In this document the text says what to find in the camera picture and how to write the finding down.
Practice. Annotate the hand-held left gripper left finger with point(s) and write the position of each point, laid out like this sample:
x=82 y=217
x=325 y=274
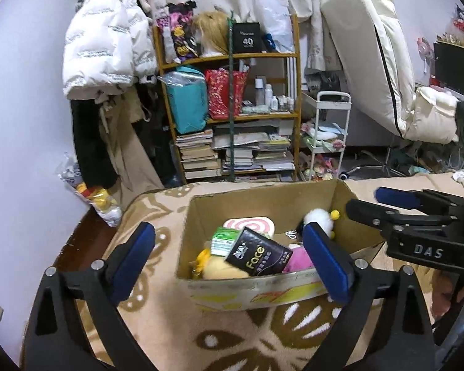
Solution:
x=133 y=262

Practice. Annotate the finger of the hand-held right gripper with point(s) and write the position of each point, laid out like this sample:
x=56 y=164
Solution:
x=394 y=197
x=367 y=212

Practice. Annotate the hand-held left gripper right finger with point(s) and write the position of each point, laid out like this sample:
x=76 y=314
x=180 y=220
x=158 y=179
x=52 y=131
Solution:
x=328 y=262

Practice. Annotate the white fluffy plush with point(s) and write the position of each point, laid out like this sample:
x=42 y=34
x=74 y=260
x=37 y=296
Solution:
x=317 y=216

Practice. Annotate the black tissue packet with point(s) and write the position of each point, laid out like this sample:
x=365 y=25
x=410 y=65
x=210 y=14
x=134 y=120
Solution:
x=259 y=255

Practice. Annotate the cardboard box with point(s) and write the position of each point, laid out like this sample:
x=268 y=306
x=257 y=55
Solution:
x=278 y=201

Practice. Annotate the pink white swirl plush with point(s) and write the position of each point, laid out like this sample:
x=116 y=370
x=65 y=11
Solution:
x=251 y=224

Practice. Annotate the yellow plush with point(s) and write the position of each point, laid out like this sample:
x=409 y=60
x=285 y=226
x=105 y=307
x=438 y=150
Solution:
x=220 y=268

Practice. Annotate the green packet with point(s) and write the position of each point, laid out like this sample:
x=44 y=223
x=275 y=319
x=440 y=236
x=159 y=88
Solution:
x=222 y=241

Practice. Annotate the person's right hand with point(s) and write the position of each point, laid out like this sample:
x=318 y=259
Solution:
x=444 y=293

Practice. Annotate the white crumpled paper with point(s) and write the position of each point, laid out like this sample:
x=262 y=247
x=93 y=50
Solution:
x=459 y=176

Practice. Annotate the plastic bag of toys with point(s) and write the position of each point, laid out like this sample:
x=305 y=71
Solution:
x=96 y=201

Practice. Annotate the beige coat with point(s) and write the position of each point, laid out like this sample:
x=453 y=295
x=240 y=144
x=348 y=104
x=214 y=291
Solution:
x=133 y=158

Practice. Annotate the white trolley cart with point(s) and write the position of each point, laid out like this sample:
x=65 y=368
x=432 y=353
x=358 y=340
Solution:
x=332 y=100

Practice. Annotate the dark hanging clothes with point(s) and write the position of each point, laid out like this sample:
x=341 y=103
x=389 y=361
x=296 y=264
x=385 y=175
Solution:
x=158 y=143

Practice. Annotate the black hanging garment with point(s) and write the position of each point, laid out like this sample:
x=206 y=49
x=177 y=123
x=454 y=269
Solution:
x=92 y=143

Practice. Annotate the stack of books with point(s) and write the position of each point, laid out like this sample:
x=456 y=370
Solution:
x=251 y=150

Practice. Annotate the wooden shelf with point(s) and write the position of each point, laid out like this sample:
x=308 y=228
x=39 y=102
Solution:
x=297 y=85

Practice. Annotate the row of cosmetic bottles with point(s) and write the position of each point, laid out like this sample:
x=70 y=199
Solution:
x=272 y=100

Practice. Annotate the pink fan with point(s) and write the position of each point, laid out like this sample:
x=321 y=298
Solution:
x=425 y=48

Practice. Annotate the white boards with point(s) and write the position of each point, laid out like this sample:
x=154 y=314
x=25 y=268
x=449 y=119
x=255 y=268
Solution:
x=293 y=79

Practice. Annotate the cream folded mattress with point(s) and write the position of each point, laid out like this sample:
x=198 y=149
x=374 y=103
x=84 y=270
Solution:
x=367 y=46

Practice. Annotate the teal bag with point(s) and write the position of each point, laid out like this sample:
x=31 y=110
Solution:
x=187 y=106

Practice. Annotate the green pole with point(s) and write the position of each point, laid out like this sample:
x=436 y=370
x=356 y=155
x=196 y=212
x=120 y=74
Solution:
x=231 y=104

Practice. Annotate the red patterned bag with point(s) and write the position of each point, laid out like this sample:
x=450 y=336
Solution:
x=220 y=94

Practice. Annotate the black box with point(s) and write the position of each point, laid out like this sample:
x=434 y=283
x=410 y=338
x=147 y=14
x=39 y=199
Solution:
x=247 y=38

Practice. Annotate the clear plastic bag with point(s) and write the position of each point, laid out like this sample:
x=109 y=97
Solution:
x=276 y=19

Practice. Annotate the white puffer jacket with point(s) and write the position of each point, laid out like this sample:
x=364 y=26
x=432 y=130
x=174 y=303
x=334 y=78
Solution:
x=104 y=38

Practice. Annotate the purple printed bag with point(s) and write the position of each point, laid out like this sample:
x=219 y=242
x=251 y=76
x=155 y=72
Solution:
x=178 y=33

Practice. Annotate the blonde wig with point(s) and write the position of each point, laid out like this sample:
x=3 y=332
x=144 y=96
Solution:
x=210 y=31

